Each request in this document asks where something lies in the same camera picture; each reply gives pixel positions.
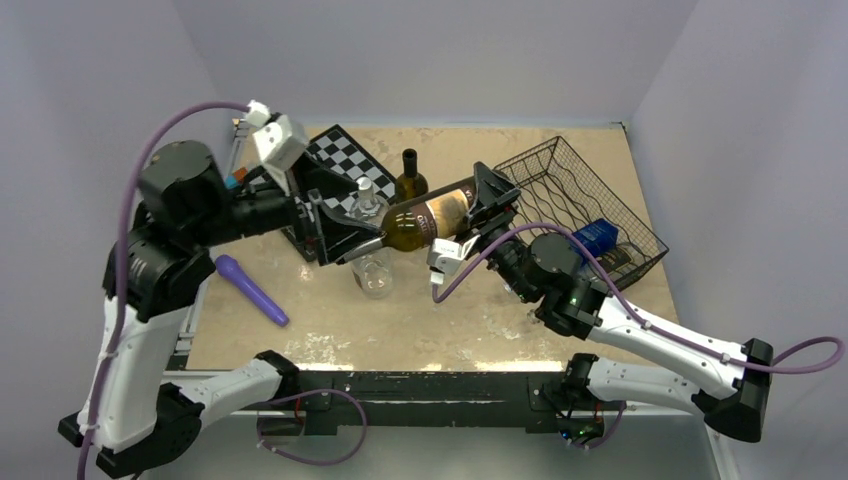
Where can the clear wine bottle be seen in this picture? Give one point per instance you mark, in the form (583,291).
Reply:
(624,263)

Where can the black wire wine rack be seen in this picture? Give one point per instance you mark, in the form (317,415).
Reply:
(559,187)

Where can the clear bottle front silver cap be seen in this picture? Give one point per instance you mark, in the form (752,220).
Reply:
(373,274)

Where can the blue square bottle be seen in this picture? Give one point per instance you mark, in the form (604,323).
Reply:
(598,237)

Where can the tall dark green bottle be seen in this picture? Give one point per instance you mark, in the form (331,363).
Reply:
(410,183)

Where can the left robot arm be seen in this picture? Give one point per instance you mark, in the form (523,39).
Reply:
(135,419)

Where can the dark bottle with label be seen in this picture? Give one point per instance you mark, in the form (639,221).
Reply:
(414,224)

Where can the purple toy microphone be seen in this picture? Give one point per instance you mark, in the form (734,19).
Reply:
(230,269)

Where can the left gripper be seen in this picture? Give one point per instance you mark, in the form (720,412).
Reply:
(330,240)

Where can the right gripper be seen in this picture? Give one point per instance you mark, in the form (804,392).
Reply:
(491,190)

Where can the orange blue marker block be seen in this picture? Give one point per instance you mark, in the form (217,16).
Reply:
(236,178)

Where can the black white chessboard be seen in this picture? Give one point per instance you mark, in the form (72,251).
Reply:
(344,155)

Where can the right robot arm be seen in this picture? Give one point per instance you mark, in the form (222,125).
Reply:
(725,382)

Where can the clear bottle silver cap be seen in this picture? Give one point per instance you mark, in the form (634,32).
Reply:
(368,205)
(373,274)

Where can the clear bottle rear silver cap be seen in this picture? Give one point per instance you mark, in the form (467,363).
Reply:
(368,205)

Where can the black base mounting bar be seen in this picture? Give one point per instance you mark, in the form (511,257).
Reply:
(531,401)

